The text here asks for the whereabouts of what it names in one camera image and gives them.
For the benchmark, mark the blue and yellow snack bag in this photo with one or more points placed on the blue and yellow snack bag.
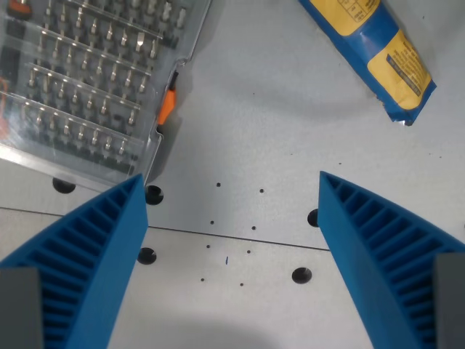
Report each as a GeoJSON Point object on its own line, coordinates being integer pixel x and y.
{"type": "Point", "coordinates": [381, 54]}

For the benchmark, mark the orange case latch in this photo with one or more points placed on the orange case latch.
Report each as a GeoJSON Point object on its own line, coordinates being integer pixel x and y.
{"type": "Point", "coordinates": [167, 105]}

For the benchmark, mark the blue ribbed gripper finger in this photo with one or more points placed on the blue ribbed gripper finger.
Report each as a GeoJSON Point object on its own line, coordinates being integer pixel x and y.
{"type": "Point", "coordinates": [109, 254]}
{"type": "Point", "coordinates": [356, 254]}

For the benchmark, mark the clear screwdriver bit set case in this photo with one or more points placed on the clear screwdriver bit set case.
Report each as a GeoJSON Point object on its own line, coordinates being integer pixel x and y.
{"type": "Point", "coordinates": [87, 83]}

